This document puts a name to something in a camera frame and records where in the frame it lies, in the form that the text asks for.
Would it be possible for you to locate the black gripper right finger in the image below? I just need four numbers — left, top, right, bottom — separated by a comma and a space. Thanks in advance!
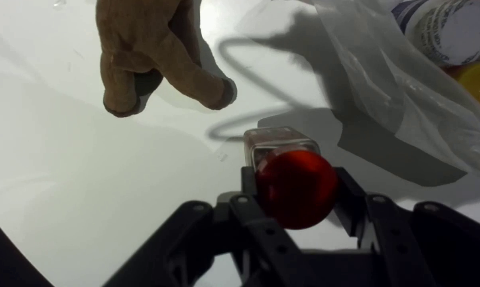
330, 168, 480, 287

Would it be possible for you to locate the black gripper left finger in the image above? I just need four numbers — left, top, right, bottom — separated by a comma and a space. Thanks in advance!
104, 168, 314, 287

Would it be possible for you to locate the red-lid spice bottle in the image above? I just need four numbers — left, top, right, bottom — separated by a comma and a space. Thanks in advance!
244, 127, 340, 230

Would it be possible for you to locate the brown plush moose toy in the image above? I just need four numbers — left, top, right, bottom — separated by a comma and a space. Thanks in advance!
96, 0, 236, 119

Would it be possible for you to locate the white plastic bag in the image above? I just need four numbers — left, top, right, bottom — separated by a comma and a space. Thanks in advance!
308, 0, 480, 178

